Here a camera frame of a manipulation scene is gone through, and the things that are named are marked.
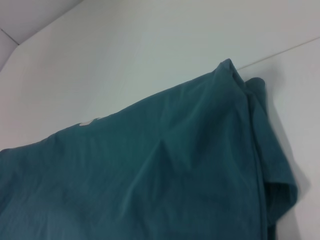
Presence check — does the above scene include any teal blue shirt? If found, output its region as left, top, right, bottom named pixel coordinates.
left=0, top=58, right=301, bottom=240

